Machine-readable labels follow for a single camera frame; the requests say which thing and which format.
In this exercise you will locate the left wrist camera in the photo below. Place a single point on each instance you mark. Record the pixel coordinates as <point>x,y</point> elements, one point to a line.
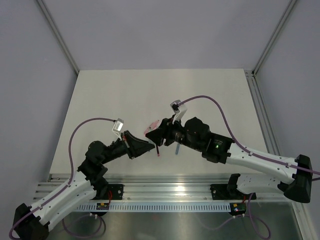
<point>117,127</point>

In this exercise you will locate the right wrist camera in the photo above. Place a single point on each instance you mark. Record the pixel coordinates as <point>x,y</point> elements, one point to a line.
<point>179,110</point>

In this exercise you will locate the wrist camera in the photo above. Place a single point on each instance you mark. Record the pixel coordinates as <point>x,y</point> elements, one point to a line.
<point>117,127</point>
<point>179,110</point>

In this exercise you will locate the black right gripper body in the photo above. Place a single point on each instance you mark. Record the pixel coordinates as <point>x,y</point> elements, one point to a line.
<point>174,130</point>

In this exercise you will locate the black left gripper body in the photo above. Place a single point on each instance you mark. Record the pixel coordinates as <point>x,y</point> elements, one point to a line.
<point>130,146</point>

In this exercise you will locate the right side aluminium rail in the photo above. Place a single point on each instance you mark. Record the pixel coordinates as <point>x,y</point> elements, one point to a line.
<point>261,111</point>

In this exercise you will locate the white slotted cable duct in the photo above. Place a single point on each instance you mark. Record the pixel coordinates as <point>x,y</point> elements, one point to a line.
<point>162,207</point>

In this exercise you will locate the light blue pen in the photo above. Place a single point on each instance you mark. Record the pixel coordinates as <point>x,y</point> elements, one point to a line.
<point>177,149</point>

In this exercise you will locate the aluminium frame post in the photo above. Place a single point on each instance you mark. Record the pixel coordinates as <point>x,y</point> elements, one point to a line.
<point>276,33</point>
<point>51,23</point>

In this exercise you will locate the right controller board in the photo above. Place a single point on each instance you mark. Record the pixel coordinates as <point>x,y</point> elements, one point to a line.
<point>237,208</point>

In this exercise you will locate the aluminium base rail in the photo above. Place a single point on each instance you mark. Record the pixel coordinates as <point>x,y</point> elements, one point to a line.
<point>192,188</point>

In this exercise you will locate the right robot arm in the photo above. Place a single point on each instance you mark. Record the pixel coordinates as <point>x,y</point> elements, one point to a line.
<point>288,175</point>

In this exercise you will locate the pink translucent highlighter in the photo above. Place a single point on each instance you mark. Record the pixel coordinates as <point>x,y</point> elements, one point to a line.
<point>154,125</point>

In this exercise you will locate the red gel pen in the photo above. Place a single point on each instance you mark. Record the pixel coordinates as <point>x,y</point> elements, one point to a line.
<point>157,151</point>

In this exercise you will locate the controller board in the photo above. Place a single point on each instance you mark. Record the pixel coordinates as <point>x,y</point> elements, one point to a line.
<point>102,206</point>
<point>237,208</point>

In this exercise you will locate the left controller board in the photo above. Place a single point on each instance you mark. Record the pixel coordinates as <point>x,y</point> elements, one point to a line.
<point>102,206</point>

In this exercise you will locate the right aluminium frame post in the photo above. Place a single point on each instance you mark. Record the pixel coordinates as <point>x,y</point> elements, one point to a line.
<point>276,33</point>

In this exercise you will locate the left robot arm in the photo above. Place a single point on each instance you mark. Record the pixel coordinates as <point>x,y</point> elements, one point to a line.
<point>35,222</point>

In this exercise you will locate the left aluminium frame post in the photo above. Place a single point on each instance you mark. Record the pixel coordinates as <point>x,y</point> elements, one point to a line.
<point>51,23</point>

